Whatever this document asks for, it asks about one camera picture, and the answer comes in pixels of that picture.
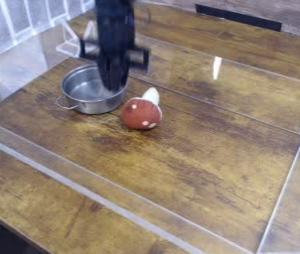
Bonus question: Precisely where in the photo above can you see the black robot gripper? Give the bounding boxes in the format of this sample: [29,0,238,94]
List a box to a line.
[80,0,150,90]

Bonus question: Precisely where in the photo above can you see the small silver metal pot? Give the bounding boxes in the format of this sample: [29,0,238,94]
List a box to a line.
[55,64,126,115]

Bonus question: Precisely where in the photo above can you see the red white toy mushroom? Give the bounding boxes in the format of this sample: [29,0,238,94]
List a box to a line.
[120,87,162,130]

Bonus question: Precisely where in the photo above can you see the black bar on table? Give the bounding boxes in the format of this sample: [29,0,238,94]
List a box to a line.
[195,4,282,32]

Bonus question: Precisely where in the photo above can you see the clear acrylic triangle bracket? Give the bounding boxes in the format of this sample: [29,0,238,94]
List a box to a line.
[56,21,96,58]

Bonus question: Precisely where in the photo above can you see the clear acrylic enclosure walls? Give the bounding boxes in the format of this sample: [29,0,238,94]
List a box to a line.
[0,22,300,254]

